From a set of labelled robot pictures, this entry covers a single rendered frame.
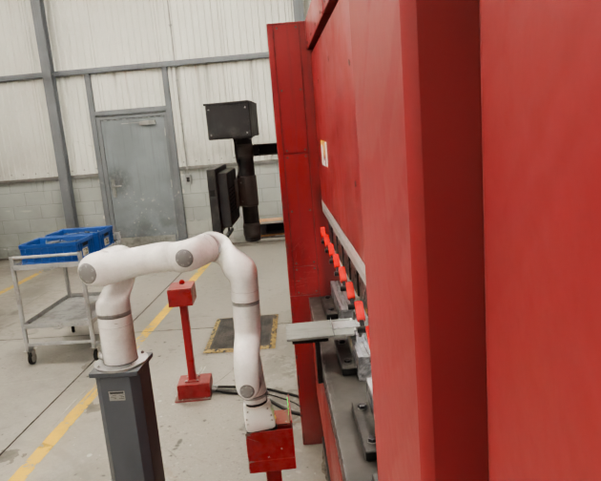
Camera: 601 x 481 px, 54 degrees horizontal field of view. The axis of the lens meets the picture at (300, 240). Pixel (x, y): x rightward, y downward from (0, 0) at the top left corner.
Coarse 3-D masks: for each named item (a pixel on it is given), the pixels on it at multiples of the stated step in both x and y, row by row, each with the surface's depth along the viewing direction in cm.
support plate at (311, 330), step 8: (328, 320) 242; (336, 320) 241; (344, 320) 240; (288, 328) 235; (296, 328) 235; (304, 328) 234; (312, 328) 233; (320, 328) 232; (328, 328) 232; (344, 328) 230; (352, 328) 229; (288, 336) 227; (296, 336) 226; (304, 336) 225; (312, 336) 225; (320, 336) 224; (328, 336) 224; (336, 336) 224; (344, 336) 224
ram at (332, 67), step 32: (320, 64) 247; (352, 64) 152; (320, 96) 262; (352, 96) 157; (320, 128) 277; (352, 128) 163; (320, 160) 296; (352, 160) 169; (352, 192) 176; (352, 224) 183; (352, 256) 190
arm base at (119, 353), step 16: (112, 320) 205; (128, 320) 209; (112, 336) 206; (128, 336) 209; (112, 352) 207; (128, 352) 209; (144, 352) 219; (96, 368) 208; (112, 368) 207; (128, 368) 206
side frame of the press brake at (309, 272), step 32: (288, 32) 292; (288, 64) 295; (288, 96) 298; (288, 128) 301; (288, 160) 304; (288, 192) 307; (320, 192) 308; (288, 224) 310; (320, 224) 311; (288, 256) 314; (320, 256) 314; (320, 288) 318; (320, 416) 332
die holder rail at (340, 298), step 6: (330, 282) 312; (336, 282) 309; (336, 288) 297; (336, 294) 287; (342, 294) 286; (336, 300) 286; (342, 300) 278; (348, 300) 276; (336, 306) 290; (342, 306) 267; (342, 312) 265; (348, 312) 265; (342, 318) 266
